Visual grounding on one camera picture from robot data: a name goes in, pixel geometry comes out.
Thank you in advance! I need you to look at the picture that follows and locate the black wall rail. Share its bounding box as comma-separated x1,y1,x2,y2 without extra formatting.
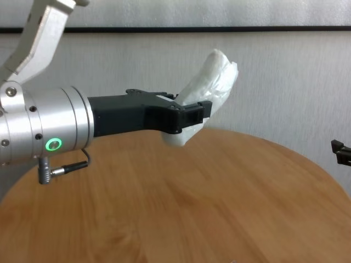
0,26,351,34

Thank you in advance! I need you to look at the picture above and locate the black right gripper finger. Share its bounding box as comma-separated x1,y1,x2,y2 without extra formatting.
331,139,351,167

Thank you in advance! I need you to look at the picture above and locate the white sandbag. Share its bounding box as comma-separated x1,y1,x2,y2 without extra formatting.
161,48,240,148

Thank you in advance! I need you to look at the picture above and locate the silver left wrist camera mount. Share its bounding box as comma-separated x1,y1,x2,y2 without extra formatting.
0,0,90,83

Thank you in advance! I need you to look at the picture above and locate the left arm cable with plug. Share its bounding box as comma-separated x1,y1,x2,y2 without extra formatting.
38,148,91,185

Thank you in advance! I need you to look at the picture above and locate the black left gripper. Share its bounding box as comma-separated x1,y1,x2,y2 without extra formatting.
87,89,213,138

